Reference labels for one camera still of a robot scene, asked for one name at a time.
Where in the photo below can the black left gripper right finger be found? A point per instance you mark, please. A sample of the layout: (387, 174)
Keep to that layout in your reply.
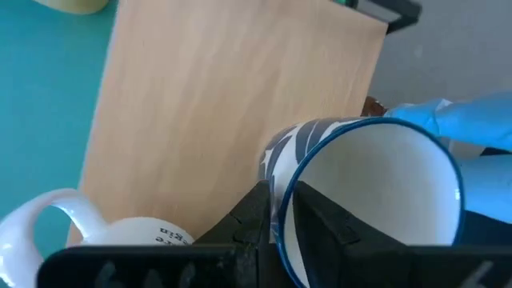
(324, 236)

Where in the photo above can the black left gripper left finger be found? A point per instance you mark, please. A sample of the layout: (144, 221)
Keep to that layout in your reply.
(248, 224)

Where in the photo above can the white mug with blue flowers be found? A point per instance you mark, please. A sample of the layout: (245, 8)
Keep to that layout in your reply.
(380, 180)

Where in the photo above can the white green patterned mug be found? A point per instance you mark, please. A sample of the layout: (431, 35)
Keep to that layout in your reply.
(72, 6)

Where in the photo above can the light wooden shelf board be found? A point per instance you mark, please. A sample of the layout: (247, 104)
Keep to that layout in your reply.
(224, 104)

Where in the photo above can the dark brown object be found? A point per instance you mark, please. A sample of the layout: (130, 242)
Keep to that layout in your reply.
(374, 107)

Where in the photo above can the person's hand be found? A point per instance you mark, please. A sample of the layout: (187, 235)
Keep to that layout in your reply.
(472, 120)

